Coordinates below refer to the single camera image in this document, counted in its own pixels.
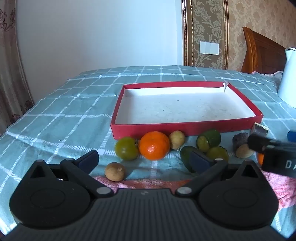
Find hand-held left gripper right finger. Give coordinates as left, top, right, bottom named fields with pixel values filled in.
left=175, top=149, right=260, bottom=197

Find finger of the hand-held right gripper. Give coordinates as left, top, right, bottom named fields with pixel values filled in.
left=248, top=134, right=270, bottom=152

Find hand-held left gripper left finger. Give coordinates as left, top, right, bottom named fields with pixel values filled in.
left=29, top=149, right=114, bottom=198

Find dark sugarcane piece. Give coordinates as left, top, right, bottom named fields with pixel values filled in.
left=232, top=133, right=255, bottom=159

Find brown longan fruit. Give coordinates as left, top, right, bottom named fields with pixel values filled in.
left=105, top=162, right=126, bottom=182
left=168, top=130, right=186, bottom=150

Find large green tomato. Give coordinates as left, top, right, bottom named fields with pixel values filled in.
left=115, top=137, right=140, bottom=161

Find red cardboard box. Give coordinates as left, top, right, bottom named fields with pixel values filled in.
left=110, top=81, right=263, bottom=141

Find small cardboard packet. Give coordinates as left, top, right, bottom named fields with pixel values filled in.
left=252, top=122, right=269, bottom=138

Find dark green fruit piece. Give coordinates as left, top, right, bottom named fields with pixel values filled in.
left=180, top=146, right=197, bottom=174

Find small green tomato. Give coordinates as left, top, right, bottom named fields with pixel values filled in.
left=206, top=146, right=229, bottom=163

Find cut green cucumber piece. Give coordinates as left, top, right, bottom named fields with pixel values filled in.
left=196, top=129, right=222, bottom=153

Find pink towel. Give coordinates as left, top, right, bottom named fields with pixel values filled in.
left=94, top=171, right=296, bottom=211

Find large orange mandarin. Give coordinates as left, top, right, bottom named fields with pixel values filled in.
left=139, top=131, right=170, bottom=161

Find teal plaid blanket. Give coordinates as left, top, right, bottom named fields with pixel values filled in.
left=0, top=65, right=296, bottom=234

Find pink cloth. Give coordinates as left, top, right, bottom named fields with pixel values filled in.
left=252, top=70, right=283, bottom=78

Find white electric kettle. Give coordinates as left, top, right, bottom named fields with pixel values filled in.
left=277, top=47, right=296, bottom=109

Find wooden headboard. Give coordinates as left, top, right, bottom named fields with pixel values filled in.
left=240, top=26, right=287, bottom=75

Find patterned curtain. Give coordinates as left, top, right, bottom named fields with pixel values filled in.
left=0, top=0, right=35, bottom=137

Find white wall switch panel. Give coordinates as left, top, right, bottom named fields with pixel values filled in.
left=199, top=41, right=219, bottom=55

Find gilded wall panel frame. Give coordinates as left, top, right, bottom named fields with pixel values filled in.
left=181, top=0, right=229, bottom=70

